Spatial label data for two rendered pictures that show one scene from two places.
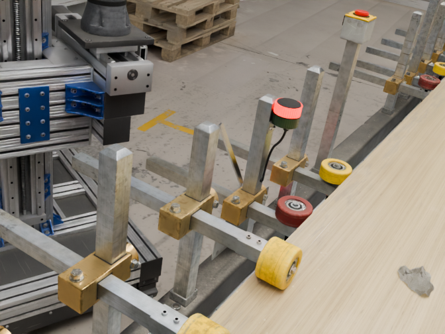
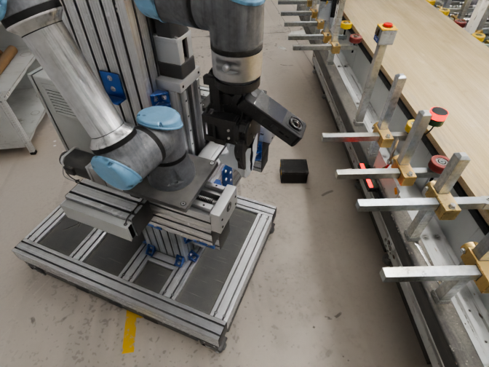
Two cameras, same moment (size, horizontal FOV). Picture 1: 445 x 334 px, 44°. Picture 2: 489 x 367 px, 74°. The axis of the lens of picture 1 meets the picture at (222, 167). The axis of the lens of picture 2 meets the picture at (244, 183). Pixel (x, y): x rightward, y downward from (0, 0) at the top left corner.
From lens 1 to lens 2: 1.16 m
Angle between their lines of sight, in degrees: 28
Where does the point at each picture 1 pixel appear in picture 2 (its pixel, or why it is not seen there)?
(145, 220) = not seen: hidden behind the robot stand
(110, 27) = not seen: hidden behind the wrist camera
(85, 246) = (233, 226)
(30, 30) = (197, 125)
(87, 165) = (373, 206)
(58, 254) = (463, 271)
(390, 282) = not seen: outside the picture
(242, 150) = (355, 137)
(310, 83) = (400, 85)
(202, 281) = (404, 221)
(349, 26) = (384, 36)
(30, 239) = (442, 274)
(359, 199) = (449, 139)
